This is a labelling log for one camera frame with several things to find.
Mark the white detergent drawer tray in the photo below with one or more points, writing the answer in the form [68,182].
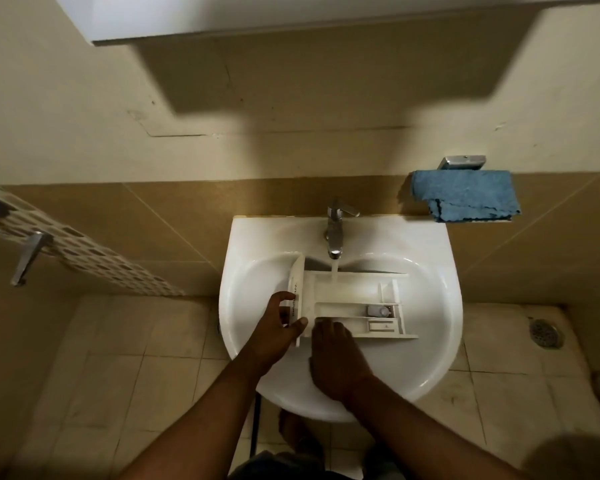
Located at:
[350,294]

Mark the person's right forearm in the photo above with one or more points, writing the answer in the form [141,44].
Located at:
[420,439]

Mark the dark sink drain pipe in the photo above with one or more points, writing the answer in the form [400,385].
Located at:
[253,424]

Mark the white ceramic sink basin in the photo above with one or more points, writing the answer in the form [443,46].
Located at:
[420,304]

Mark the white wall cabinet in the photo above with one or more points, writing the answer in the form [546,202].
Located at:
[280,14]

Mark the person's right hand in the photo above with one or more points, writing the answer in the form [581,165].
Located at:
[337,359]

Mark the blue cleaning cloth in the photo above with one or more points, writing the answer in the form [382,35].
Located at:
[467,194]

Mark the patterned white panel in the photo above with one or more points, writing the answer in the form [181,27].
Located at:
[95,259]

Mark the round metal floor drain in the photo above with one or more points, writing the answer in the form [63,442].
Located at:
[545,333]

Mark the person's left hand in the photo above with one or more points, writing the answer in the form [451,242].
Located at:
[267,339]

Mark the person's left forearm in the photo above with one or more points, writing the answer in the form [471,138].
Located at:
[200,424]

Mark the person's dark shorts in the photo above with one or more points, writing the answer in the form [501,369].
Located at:
[300,468]

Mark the metal wall bracket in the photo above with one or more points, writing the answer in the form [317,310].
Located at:
[462,161]

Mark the chrome sink faucet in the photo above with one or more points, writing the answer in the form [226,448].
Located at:
[335,229]

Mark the running water stream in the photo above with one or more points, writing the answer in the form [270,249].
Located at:
[334,269]

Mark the person's right fingers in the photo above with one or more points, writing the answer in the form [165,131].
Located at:
[330,327]

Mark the person's left thumb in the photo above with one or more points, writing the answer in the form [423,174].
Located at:
[296,328]

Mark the person's foot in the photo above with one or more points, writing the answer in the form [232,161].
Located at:
[300,434]

